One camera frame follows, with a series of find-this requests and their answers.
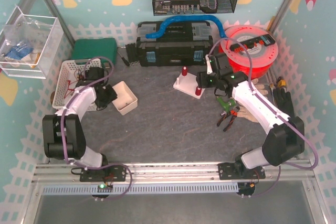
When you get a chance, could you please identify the white tray with springs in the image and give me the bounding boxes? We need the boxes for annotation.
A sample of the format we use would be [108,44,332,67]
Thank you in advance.
[112,81,138,115]

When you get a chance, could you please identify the green plastic water tap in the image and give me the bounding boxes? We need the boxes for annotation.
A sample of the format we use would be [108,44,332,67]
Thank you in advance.
[216,96,236,112]

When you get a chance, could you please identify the orange black pliers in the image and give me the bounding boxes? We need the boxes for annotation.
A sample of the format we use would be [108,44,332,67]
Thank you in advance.
[216,106,242,132]

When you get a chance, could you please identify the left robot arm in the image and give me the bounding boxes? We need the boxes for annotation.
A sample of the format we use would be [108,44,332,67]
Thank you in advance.
[42,56,118,170]

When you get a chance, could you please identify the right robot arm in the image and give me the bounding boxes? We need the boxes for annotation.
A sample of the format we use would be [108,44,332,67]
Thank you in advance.
[197,52,319,174]

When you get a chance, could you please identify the black plastic toolbox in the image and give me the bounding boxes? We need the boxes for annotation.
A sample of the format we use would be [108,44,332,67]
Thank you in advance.
[135,21,213,67]

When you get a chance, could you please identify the white perforated plastic basket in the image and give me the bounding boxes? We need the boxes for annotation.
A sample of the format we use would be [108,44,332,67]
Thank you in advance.
[52,59,102,110]

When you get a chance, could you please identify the green plastic tool case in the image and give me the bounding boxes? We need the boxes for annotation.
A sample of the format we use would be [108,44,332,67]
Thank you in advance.
[70,38,118,65]

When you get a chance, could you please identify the white cotton work glove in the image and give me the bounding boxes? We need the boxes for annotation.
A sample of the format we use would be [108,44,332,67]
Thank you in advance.
[251,78,269,96]

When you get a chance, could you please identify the red filament spool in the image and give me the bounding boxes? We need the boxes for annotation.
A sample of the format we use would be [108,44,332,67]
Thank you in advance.
[218,25,278,79]

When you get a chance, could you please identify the yellow black screwdriver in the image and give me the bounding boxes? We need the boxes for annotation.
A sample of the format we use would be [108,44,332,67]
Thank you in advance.
[269,77,287,89]

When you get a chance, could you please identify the black yellow work glove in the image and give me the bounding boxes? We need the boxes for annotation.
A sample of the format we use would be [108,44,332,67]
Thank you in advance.
[272,88,295,121]

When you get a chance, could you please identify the blue white glove in box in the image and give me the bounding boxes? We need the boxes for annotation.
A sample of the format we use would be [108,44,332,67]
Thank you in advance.
[5,43,33,61]

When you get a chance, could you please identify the white peg base plate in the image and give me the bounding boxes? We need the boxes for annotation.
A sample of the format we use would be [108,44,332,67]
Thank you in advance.
[173,72,200,99]

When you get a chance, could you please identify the blue corrugated hose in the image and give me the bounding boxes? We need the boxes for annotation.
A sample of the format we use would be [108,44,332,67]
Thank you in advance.
[145,15,229,41]

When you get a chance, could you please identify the aluminium linear rail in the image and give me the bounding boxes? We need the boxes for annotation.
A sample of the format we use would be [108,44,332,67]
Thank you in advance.
[32,161,316,184]

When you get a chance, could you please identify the clear acrylic wall box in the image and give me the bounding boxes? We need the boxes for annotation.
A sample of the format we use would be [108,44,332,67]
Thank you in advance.
[1,7,64,79]

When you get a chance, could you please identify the grey slotted cable duct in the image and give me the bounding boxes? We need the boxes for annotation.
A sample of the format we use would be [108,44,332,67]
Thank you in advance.
[41,182,238,196]

